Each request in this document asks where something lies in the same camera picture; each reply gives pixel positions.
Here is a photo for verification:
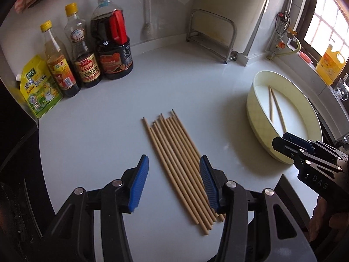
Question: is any cream cutting board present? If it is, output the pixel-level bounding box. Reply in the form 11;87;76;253
195;0;269;53

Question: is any metal gas valve assembly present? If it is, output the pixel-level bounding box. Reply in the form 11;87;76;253
274;0;299;59

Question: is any clear glass cartoon cup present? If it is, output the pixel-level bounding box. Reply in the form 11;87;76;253
335;78;349;100

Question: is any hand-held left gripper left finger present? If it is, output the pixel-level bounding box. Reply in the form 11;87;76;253
41;154;150;262

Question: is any person's right hand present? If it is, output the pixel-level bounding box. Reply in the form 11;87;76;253
311;196;342;241

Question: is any dark sauce bottle yellow cap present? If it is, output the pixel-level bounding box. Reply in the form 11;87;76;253
64;3;103;88

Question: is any yellow flexible gas hose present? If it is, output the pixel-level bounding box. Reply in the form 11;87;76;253
267;37;302;60

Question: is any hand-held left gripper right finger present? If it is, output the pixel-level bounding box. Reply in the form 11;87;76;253
199;155;318;262

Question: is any cream round plastic basin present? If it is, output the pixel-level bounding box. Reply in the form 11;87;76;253
246;71;323;165

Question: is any metal cutting board rack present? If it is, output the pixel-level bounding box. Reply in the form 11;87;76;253
187;9;237;64

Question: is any yellow detergent jug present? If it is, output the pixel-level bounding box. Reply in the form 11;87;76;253
316;44;347;86

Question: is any green yellow seasoning pouch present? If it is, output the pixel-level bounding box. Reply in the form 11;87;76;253
15;55;64;119

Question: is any large dark bottle red handle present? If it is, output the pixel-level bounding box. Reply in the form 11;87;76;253
90;0;134;80

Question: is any window with dark frame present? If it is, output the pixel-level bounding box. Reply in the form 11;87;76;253
296;0;349;69

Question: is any amber bottle yellow cap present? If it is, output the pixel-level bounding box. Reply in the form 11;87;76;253
40;20;81;98

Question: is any pink soap dish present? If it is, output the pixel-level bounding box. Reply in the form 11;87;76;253
298;51;313;64

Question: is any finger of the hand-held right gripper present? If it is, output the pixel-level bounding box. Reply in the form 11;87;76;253
283;132;349;166
272;136;344;173

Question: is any black stove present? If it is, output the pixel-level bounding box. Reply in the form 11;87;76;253
0;87;59;262

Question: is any bundle of wooden chopsticks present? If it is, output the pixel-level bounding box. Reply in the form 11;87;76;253
141;110;226;236

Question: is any black sink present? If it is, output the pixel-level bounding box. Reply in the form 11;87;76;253
307;97;341;148

